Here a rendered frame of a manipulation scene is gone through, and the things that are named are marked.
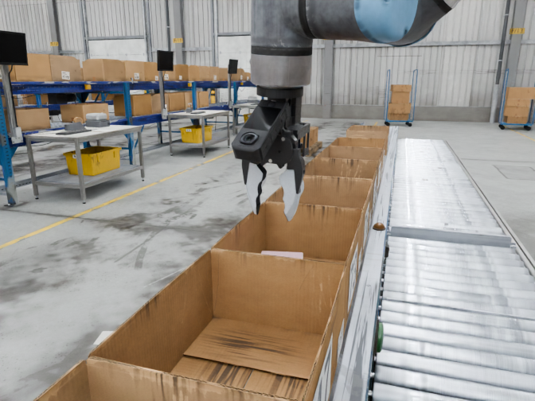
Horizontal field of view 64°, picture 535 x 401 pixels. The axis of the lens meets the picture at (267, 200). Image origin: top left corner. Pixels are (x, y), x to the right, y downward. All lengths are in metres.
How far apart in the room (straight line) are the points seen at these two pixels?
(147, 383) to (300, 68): 0.46
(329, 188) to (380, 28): 1.12
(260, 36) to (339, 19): 0.12
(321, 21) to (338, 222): 0.75
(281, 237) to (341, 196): 0.41
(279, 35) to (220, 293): 0.57
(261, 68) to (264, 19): 0.06
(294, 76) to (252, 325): 0.55
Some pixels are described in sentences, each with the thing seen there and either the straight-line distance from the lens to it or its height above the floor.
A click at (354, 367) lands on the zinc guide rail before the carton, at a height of 0.89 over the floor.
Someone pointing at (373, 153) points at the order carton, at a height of 1.02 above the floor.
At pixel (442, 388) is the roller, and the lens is 1.11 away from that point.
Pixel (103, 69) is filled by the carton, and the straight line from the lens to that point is 7.65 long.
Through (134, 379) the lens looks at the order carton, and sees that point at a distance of 0.61.
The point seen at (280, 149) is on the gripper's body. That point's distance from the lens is 0.66.
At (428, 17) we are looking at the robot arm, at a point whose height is 1.48.
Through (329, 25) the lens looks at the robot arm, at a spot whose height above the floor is 1.46.
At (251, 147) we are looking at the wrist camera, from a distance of 0.59.
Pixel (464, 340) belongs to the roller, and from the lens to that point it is 1.28.
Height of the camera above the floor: 1.40
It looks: 16 degrees down
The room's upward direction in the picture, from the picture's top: straight up
